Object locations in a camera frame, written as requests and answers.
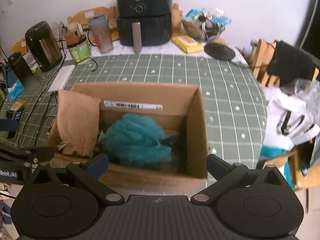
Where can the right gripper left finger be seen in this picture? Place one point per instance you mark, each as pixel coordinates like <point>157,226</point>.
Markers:
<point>86,176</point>

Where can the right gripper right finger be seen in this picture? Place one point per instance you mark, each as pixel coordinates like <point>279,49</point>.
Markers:
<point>227,177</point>

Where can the blue mesh bath loofah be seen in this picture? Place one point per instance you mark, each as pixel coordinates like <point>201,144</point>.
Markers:
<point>135,140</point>

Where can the tan drawstring pouch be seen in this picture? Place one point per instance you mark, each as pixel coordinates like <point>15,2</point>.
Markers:
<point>78,123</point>

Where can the green checkered tablecloth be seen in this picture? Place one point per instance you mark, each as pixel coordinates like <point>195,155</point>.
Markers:
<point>234,103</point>

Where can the open cardboard box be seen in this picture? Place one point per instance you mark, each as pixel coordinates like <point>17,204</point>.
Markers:
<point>178,109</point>

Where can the dark tumbler bottle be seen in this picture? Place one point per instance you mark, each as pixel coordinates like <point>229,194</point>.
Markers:
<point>24,74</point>

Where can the white plastic bag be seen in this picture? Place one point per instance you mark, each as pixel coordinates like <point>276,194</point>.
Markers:
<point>292,114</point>

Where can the white power bank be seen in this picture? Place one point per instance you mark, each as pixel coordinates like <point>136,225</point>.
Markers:
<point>62,78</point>

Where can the green label supplement jar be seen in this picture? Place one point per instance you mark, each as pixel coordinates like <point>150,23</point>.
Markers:
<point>81,51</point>

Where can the wooden chair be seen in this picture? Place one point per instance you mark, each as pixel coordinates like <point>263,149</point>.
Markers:
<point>262,54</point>

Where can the black kettle base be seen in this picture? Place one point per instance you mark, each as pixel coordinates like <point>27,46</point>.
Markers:
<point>219,51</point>

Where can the black electric kettle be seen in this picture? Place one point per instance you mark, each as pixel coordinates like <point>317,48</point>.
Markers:
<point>43,46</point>

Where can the black garment on chair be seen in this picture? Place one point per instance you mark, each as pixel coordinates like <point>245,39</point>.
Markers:
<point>289,63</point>

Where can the yellow wet wipes pack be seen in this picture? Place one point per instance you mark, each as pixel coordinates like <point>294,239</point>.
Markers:
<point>187,44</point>

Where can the grey lid shaker bottle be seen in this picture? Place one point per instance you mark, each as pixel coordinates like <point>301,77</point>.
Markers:
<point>99,27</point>

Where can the glass bowl of clutter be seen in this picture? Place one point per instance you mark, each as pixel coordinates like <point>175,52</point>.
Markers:
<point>205,25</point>

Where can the black air fryer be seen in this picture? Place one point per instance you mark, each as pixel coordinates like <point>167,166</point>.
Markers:
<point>144,23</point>

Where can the flat cardboard against wall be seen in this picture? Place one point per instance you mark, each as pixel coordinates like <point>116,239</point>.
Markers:
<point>82,17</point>

